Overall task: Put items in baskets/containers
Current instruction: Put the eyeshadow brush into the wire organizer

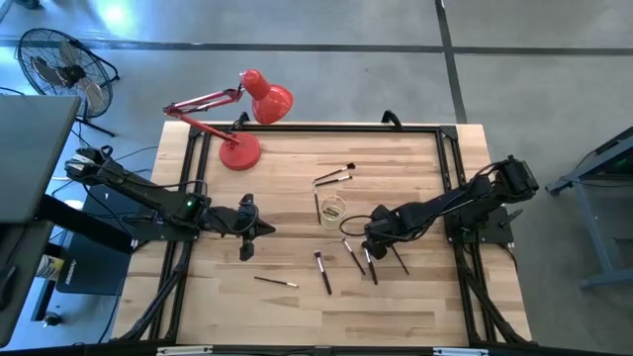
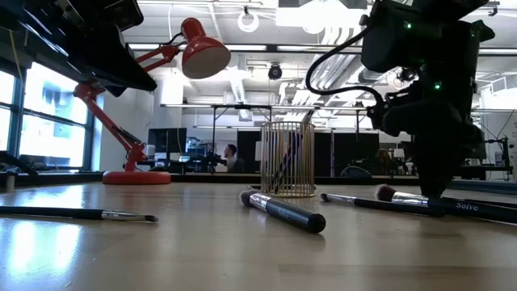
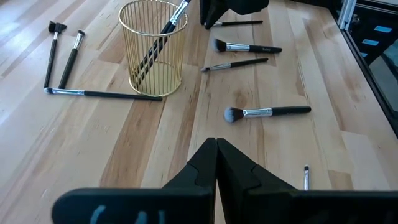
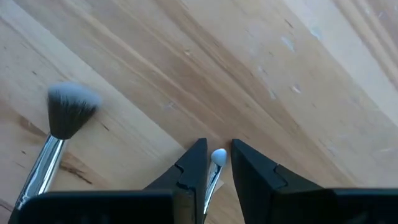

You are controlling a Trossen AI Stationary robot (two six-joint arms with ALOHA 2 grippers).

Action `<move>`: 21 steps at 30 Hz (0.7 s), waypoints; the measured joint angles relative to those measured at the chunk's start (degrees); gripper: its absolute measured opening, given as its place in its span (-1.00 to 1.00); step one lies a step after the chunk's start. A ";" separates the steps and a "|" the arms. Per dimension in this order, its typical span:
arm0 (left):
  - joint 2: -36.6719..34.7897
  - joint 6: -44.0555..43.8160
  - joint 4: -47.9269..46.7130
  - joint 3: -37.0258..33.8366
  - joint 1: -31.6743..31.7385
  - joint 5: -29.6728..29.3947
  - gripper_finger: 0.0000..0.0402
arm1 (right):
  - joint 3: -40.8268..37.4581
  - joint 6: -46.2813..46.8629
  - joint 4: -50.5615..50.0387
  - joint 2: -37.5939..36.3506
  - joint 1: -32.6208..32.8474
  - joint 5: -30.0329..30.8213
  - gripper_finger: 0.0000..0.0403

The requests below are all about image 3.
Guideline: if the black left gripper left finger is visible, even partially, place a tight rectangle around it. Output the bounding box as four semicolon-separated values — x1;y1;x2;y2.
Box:
52;138;218;224

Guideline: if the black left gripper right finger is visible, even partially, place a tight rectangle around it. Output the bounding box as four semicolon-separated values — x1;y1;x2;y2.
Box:
217;138;398;224

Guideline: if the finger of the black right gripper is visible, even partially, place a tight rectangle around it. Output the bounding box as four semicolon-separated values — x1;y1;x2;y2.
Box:
204;0;231;30
200;0;214;26

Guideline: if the thin black makeup brush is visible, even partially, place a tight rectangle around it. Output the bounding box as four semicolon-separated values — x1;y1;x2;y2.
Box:
213;20;264;27

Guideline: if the black handled makeup brush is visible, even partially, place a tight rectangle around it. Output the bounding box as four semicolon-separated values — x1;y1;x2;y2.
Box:
133;0;192;86

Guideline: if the thin dark-tipped makeup brush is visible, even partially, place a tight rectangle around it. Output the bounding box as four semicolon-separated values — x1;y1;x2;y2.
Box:
303;164;310;191

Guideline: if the large printed-handle makeup brush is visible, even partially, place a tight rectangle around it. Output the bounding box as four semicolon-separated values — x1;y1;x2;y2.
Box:
211;37;283;54

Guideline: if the slim pointed makeup brush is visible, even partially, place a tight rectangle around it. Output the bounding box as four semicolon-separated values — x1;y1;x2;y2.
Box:
200;57;269;73

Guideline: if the fluffy powder makeup brush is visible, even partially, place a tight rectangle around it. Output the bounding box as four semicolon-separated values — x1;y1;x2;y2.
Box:
223;106;312;124

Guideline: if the long white-tipped makeup brush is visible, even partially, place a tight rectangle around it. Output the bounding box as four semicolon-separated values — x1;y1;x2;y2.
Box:
43;87;164;101

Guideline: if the angled-head makeup brush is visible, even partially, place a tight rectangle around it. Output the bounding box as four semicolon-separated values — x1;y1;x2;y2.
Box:
58;29;86;90

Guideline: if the black fan makeup brush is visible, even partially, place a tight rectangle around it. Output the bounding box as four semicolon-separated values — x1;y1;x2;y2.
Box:
44;21;68;89

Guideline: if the aluminium extrusion post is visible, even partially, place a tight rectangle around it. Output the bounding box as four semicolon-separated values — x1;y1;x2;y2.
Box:
338;0;357;30

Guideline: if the gold wire brush holder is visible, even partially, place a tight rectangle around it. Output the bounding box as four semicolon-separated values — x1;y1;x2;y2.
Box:
118;0;189;98

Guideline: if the black table edge frame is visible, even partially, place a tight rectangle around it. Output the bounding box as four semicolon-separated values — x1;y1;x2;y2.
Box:
329;0;398;138

